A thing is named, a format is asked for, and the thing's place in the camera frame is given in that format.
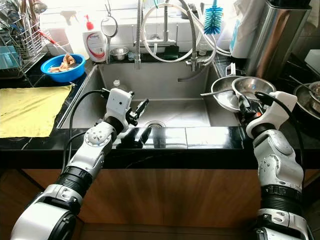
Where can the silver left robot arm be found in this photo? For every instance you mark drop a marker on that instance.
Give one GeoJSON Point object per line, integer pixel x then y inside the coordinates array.
{"type": "Point", "coordinates": [85, 160]}

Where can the steel spring faucet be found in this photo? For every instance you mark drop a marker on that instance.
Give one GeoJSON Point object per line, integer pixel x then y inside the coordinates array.
{"type": "Point", "coordinates": [138, 40]}

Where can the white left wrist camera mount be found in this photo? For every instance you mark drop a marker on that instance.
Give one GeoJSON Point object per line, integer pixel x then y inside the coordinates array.
{"type": "Point", "coordinates": [119, 105]}

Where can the steel fork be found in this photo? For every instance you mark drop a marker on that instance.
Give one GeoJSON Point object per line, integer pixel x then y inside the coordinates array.
{"type": "Point", "coordinates": [217, 92]}

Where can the round mesh strainer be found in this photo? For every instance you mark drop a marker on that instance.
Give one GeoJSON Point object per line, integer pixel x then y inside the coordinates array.
{"type": "Point", "coordinates": [109, 26]}

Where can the white plastic holder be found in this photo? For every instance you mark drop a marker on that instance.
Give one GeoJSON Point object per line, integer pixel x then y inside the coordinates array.
{"type": "Point", "coordinates": [230, 70]}

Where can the brown wood sink cabinet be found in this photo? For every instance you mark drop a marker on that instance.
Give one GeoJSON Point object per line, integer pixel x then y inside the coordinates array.
{"type": "Point", "coordinates": [180, 200]}

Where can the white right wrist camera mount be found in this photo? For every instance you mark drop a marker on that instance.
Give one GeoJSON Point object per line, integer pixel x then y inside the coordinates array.
{"type": "Point", "coordinates": [275, 115]}

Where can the small steel cup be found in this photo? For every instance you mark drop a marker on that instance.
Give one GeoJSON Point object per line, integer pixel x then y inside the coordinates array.
{"type": "Point", "coordinates": [119, 53]}

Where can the blue bottle brush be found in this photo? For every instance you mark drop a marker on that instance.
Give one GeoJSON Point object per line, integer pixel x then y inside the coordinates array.
{"type": "Point", "coordinates": [213, 21]}

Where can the wide steel dish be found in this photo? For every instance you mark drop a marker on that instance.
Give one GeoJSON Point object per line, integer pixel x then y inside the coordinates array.
{"type": "Point", "coordinates": [222, 97]}
{"type": "Point", "coordinates": [300, 112]}

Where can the steel ladle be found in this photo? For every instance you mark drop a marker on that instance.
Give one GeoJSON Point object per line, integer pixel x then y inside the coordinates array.
{"type": "Point", "coordinates": [39, 6]}

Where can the blue plastic bowl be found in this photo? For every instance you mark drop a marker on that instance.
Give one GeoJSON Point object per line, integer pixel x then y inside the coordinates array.
{"type": "Point", "coordinates": [62, 77]}

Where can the stainless steel sink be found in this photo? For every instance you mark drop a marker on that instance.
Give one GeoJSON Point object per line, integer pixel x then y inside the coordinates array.
{"type": "Point", "coordinates": [180, 102]}

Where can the dark green sponge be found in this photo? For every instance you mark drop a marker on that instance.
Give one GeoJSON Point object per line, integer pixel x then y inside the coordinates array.
{"type": "Point", "coordinates": [169, 52]}

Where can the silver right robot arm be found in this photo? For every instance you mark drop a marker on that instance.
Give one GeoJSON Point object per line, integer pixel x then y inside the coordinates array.
{"type": "Point", "coordinates": [277, 165]}

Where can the steel spoon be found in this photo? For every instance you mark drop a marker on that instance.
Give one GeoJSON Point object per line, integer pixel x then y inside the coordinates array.
{"type": "Point", "coordinates": [302, 82]}

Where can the tall steel cylinder container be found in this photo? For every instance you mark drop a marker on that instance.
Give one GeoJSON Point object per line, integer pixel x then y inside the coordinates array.
{"type": "Point", "coordinates": [275, 45]}

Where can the steel sink drain strainer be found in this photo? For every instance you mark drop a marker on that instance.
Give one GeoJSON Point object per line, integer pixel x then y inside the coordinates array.
{"type": "Point", "coordinates": [155, 124]}

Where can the white spray bottle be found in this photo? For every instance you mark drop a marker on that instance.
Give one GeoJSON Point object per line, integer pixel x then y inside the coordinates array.
{"type": "Point", "coordinates": [76, 40]}

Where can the teal cup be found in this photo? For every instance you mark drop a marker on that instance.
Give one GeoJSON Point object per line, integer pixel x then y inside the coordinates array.
{"type": "Point", "coordinates": [10, 57]}

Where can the yellow cloth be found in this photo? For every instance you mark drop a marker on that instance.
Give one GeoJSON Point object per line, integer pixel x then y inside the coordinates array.
{"type": "Point", "coordinates": [30, 112]}

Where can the steel bowl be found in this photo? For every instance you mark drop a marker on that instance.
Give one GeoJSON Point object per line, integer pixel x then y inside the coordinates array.
{"type": "Point", "coordinates": [311, 99]}
{"type": "Point", "coordinates": [254, 87]}

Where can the white dish soap bottle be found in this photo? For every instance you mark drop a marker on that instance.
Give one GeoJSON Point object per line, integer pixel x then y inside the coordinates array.
{"type": "Point", "coordinates": [95, 47]}

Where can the clear plastic bottle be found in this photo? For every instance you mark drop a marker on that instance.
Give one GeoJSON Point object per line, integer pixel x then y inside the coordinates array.
{"type": "Point", "coordinates": [118, 86]}

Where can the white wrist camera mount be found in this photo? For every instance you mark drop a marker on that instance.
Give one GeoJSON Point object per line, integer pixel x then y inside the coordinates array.
{"type": "Point", "coordinates": [275, 115]}
{"type": "Point", "coordinates": [119, 105]}

